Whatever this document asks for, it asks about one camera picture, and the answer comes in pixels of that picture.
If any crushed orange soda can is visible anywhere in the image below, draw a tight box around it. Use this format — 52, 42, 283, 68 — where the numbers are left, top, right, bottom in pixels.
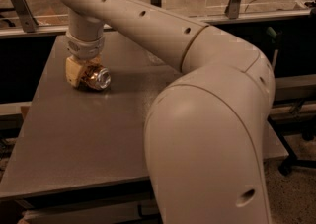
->
81, 65, 111, 91

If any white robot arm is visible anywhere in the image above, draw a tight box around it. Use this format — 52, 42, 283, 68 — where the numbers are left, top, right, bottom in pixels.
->
60, 0, 275, 224

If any left metal barrier bracket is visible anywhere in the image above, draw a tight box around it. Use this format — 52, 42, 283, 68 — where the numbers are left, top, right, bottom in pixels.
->
10, 0, 38, 33

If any black cart base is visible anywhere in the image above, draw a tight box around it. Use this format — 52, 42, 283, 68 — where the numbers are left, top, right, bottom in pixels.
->
266, 99, 316, 177

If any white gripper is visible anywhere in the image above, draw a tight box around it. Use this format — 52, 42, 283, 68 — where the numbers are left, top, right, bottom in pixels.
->
65, 31, 105, 88

